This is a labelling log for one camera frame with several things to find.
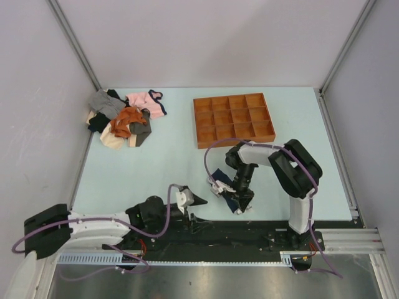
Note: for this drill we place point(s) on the aluminium rail front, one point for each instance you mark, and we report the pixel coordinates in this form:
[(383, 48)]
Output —
[(352, 241)]

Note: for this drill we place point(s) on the grey slotted cable duct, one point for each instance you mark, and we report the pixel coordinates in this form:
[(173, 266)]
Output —
[(117, 259)]

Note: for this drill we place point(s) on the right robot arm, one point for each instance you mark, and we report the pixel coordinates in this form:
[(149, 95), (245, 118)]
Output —
[(297, 172)]

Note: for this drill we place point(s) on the wooden compartment tray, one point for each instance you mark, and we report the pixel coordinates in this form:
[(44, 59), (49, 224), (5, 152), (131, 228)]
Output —
[(224, 118)]

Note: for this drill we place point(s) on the aluminium corner post right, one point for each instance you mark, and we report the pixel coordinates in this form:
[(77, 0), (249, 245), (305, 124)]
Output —
[(348, 43)]

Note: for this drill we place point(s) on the aluminium corner post left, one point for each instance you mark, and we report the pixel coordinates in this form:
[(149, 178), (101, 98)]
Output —
[(73, 41)]

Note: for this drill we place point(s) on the pink underwear with navy trim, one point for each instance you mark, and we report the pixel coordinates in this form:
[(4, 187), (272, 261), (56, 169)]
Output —
[(148, 101)]

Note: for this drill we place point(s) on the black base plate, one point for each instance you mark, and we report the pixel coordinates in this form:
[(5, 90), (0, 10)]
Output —
[(271, 235)]

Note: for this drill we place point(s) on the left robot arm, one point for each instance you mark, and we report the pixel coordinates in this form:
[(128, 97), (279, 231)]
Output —
[(58, 228)]

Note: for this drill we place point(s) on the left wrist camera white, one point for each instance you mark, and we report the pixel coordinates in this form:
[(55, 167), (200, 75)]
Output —
[(184, 197)]

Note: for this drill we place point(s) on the grey ribbed underwear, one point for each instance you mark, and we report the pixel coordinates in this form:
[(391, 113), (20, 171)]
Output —
[(102, 102)]

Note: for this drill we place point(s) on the navy underwear with white trim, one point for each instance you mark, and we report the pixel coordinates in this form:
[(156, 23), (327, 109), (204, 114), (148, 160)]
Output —
[(221, 176)]

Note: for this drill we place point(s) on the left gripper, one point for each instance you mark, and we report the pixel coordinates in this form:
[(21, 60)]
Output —
[(194, 223)]

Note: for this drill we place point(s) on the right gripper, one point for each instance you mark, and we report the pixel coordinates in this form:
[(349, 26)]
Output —
[(245, 196)]

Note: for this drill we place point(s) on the aluminium corner post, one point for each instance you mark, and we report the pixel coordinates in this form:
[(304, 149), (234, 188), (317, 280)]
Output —
[(348, 43), (73, 41)]

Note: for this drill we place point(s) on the orange underwear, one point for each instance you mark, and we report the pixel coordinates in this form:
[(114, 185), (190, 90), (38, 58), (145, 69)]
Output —
[(120, 126)]

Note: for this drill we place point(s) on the black underwear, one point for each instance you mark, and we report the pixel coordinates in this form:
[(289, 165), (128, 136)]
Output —
[(98, 123)]

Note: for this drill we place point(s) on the olive and beige underwear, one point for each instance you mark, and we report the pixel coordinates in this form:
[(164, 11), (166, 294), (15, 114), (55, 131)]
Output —
[(139, 133)]

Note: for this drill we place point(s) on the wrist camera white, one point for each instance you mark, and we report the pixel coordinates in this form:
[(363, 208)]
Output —
[(184, 197), (218, 187)]

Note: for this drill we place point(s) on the cream underwear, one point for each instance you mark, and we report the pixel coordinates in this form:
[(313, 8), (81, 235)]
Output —
[(109, 140)]

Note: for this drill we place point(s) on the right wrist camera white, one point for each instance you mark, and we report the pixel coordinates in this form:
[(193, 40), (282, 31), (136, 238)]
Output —
[(218, 187)]

